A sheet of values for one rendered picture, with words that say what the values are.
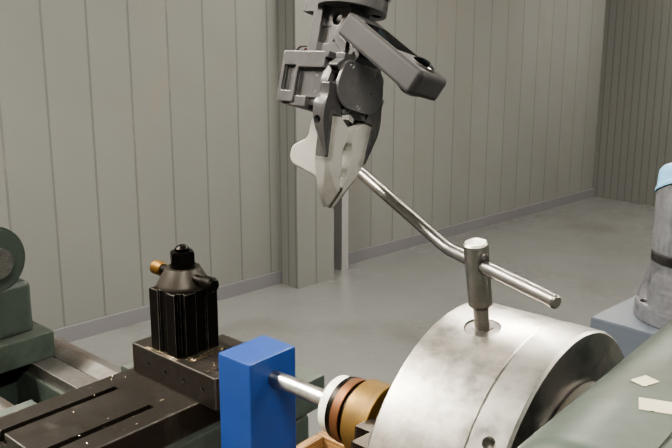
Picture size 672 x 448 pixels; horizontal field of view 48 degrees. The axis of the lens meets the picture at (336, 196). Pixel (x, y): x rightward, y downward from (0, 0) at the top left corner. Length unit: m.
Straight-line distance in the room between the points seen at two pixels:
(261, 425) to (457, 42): 4.97
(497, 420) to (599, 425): 0.14
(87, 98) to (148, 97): 0.33
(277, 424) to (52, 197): 3.00
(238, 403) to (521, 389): 0.43
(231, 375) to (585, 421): 0.54
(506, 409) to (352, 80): 0.33
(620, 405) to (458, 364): 0.18
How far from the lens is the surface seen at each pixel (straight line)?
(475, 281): 0.69
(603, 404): 0.56
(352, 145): 0.76
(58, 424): 1.16
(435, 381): 0.68
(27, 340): 1.63
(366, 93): 0.76
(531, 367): 0.67
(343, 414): 0.85
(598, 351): 0.76
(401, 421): 0.68
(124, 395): 1.22
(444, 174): 5.78
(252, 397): 0.96
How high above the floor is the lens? 1.49
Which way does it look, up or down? 12 degrees down
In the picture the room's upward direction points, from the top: straight up
